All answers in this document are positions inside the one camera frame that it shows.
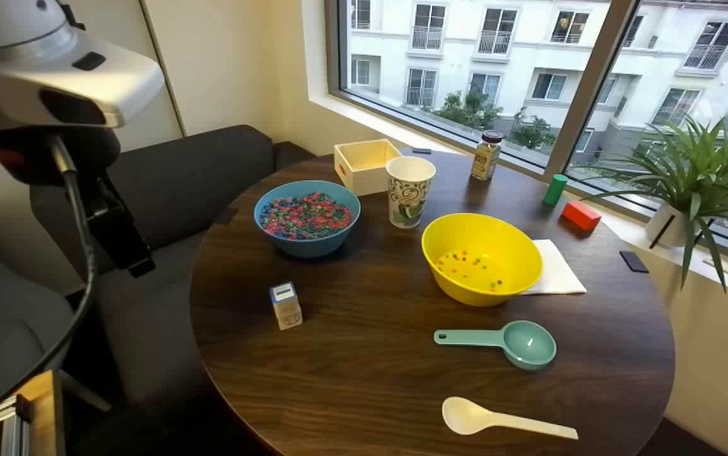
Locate yellow bowl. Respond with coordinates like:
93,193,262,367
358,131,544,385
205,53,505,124
421,213,544,308

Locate teal measuring scoop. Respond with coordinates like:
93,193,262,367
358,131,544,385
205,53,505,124
433,320,557,371

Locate potted green plant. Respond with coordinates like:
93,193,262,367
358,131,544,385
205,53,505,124
576,116,728,294

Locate few colourful beads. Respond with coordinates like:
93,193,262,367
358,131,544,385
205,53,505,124
435,250,505,292

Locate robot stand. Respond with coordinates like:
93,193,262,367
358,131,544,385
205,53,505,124
0,370,68,456

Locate red rectangular block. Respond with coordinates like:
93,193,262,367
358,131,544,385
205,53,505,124
561,200,603,232

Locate heap of colourful beads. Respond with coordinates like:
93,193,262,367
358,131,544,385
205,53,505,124
260,192,352,241

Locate patterned paper cup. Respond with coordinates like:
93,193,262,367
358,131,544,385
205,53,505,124
386,156,437,229

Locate dark grey sofa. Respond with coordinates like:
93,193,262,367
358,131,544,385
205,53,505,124
29,124,315,456

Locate blue bowl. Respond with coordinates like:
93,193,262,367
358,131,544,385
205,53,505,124
253,180,362,259

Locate white paper napkin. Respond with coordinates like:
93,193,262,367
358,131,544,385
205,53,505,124
520,239,588,296

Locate white plastic spoon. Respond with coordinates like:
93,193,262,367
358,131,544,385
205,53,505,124
442,396,580,441

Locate green cylinder block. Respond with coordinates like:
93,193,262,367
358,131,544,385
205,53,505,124
542,174,569,206

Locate grey armchair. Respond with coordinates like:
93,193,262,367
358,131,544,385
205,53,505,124
0,214,75,397

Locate plain wooden square block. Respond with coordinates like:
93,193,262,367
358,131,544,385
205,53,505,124
272,300,304,332

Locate wooden block with blue face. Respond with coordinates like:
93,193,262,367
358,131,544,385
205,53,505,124
269,282,299,310

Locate cream wooden box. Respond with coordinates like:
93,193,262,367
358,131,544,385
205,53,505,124
333,139,404,196

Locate glass jar with black lid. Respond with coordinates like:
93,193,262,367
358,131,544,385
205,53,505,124
471,130,504,182

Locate window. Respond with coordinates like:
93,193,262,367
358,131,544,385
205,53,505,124
324,0,728,267

